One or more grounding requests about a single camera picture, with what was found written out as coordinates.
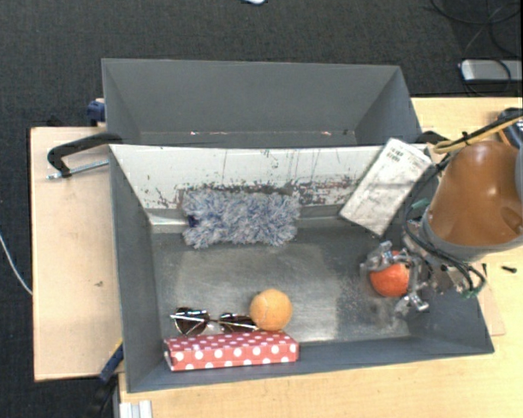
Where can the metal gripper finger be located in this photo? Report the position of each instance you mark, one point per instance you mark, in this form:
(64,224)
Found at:
(379,256)
(415,300)

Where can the red-orange ball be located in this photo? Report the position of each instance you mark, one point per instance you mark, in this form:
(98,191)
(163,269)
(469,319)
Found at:
(389,281)

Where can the white printed packet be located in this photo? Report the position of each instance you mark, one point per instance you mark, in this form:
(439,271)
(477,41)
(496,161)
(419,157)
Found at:
(383,189)

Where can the small black screw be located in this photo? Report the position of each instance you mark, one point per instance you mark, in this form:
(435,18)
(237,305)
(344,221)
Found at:
(508,269)

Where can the pale orange ball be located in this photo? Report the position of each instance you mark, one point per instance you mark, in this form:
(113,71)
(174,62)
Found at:
(271,310)

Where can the grey metal bin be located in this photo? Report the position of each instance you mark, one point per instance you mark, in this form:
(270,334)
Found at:
(246,273)

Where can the blue and white fluffy cloth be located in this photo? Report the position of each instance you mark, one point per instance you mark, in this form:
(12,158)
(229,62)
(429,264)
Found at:
(240,217)

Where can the red white-dotted box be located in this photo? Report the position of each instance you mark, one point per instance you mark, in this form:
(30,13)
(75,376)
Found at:
(232,351)

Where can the sunglasses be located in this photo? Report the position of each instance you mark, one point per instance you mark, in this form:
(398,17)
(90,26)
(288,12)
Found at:
(192,322)

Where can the pale wood board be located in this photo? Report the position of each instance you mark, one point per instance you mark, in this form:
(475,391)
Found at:
(74,253)

